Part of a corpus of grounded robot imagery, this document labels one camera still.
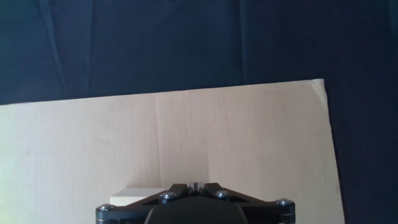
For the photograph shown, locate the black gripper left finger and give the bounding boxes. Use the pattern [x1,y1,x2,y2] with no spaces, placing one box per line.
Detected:
[95,182,198,224]

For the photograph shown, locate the black cloth with blue print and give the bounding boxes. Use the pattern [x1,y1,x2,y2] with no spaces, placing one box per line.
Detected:
[0,0,398,224]

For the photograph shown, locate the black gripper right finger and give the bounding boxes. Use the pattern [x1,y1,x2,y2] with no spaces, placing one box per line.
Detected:
[198,182,296,224]

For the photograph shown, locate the brown cardboard sheet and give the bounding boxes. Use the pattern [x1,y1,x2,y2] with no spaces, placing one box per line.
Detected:
[0,78,346,224]

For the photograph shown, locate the small wooden block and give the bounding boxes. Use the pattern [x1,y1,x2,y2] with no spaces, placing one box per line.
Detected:
[110,186,171,207]

